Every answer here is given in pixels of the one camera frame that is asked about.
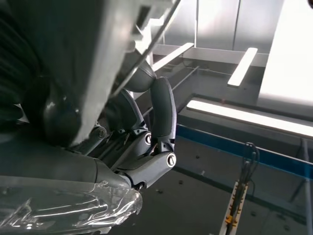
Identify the long ceiling light strip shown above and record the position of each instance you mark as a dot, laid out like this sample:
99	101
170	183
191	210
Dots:
242	66
244	116
173	55

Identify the clear plastic wrap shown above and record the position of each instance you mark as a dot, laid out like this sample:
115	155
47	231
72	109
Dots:
73	207

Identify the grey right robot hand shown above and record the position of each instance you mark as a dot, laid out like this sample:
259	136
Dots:
151	165

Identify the bright ceiling light panel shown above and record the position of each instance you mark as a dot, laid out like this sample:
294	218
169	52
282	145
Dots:
288	48

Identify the blue overhead beam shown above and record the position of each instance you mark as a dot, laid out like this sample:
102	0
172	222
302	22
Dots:
219	144

